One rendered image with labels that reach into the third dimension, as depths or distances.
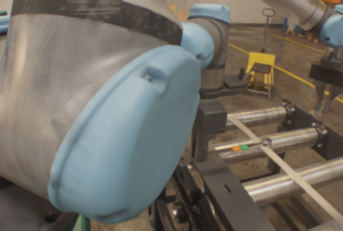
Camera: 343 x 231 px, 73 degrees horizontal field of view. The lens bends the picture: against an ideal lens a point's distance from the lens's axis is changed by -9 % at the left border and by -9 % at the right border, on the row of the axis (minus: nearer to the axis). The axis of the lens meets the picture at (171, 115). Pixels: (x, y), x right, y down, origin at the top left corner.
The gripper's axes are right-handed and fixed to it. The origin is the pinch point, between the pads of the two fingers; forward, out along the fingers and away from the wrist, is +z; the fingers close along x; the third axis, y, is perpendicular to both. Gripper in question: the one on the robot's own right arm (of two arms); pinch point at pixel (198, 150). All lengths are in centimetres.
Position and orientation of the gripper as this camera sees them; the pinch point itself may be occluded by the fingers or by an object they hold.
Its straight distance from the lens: 59.0
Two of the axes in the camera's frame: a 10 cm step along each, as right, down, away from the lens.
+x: 2.9, 4.6, -8.4
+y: -9.6, 1.2, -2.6
